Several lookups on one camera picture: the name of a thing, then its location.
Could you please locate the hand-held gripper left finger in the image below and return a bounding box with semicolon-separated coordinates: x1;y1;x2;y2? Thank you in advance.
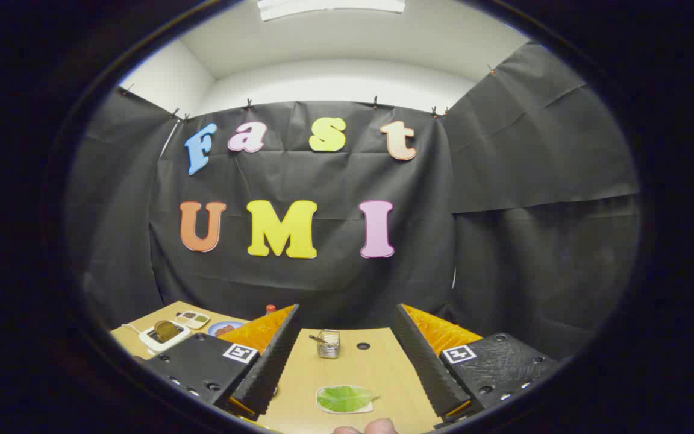
141;304;301;421

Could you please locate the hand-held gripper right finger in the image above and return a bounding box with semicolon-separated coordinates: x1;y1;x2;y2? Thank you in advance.
394;304;560;429

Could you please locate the green lettuce leaf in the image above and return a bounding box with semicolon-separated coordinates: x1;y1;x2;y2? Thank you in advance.
316;385;380;414

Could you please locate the brown toast bread slice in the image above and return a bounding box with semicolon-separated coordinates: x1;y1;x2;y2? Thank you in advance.
154;321;184;342

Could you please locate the blue round plate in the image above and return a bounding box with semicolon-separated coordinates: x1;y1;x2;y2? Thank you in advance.
208;321;245;338

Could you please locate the white divided seasoning dish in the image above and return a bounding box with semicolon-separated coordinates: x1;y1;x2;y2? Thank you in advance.
176;310;210;330

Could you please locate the cream white toaster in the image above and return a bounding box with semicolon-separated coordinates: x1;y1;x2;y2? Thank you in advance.
139;319;192;354

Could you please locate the white ceiling light panel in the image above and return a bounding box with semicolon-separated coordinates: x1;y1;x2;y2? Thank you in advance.
257;0;406;22

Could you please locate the metal wire utensil holder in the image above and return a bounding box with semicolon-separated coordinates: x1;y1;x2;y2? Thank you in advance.
310;329;341;360

